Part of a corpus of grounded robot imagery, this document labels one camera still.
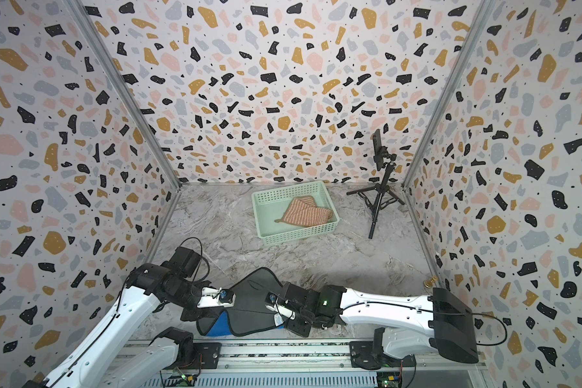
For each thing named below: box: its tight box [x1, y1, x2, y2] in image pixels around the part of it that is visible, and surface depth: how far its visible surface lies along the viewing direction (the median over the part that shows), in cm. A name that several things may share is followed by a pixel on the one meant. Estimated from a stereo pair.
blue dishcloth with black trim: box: [196, 266, 286, 337], surface depth 80 cm
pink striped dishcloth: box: [274, 195, 334, 228], surface depth 111 cm
